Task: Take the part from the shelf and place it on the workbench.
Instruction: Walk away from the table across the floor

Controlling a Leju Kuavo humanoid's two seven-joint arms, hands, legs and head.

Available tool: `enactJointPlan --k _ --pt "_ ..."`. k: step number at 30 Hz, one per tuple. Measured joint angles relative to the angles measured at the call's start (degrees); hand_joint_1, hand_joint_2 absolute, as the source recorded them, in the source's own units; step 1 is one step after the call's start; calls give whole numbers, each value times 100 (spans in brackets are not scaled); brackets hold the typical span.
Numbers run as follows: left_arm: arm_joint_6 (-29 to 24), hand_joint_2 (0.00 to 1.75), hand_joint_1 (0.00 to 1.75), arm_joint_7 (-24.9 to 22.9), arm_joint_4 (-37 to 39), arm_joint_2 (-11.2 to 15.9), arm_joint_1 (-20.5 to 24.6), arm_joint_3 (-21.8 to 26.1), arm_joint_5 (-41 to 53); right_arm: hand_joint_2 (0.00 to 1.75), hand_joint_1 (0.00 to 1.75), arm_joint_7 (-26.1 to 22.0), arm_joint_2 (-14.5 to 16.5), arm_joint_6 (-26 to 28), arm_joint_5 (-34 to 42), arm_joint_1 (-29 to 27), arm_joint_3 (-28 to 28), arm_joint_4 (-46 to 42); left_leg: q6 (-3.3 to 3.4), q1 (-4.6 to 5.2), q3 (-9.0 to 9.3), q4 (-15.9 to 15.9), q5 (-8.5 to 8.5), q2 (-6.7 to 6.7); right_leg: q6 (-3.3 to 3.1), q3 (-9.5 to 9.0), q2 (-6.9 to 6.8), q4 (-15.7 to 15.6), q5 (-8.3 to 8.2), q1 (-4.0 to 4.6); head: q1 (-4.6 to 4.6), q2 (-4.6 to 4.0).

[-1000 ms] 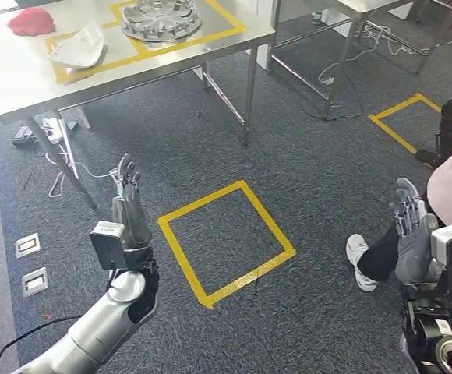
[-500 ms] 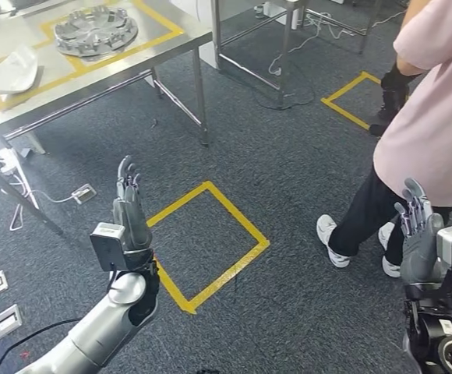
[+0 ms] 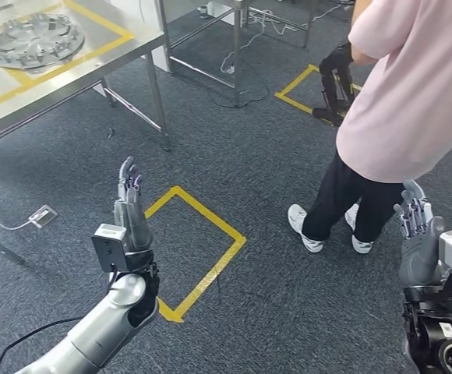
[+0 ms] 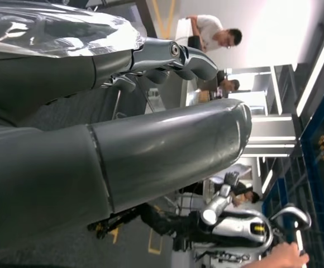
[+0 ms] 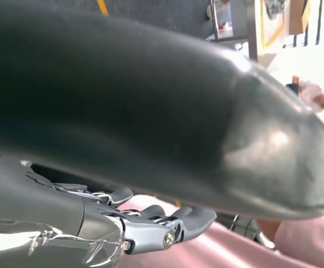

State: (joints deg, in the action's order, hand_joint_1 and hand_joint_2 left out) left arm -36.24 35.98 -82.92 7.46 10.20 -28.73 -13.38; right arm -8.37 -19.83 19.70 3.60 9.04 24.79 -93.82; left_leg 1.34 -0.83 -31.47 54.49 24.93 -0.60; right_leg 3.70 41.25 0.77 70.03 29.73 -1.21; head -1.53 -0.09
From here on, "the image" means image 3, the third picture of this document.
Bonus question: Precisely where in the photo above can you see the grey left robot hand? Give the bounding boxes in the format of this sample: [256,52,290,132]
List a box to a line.
[113,156,155,254]

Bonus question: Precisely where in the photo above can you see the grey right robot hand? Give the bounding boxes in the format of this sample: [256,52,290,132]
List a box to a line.
[393,179,447,289]

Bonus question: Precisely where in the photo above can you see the silver plastic wheel hubcap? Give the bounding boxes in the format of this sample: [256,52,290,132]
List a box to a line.
[0,12,86,71]

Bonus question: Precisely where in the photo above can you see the metal legged workbench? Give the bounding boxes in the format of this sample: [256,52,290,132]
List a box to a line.
[0,0,172,266]

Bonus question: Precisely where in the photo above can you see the floor socket with plug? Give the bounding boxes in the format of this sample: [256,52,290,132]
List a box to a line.
[28,204,58,230]

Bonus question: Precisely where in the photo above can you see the person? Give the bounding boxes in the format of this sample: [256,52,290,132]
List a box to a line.
[287,0,452,255]

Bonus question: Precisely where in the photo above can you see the white cabinet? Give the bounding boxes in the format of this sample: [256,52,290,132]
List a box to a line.
[109,0,172,73]

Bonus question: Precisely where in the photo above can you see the black legged robot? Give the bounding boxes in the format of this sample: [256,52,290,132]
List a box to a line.
[312,41,355,128]

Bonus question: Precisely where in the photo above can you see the metal legged table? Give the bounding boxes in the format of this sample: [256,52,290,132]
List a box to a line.
[153,0,320,108]

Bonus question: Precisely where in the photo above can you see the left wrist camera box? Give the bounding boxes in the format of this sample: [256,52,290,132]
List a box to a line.
[92,223,129,273]

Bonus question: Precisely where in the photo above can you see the white floor cable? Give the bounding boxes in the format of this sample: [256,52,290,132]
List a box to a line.
[0,217,33,231]
[219,5,344,76]

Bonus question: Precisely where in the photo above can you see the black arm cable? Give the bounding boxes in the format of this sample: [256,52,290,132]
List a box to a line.
[0,316,84,374]

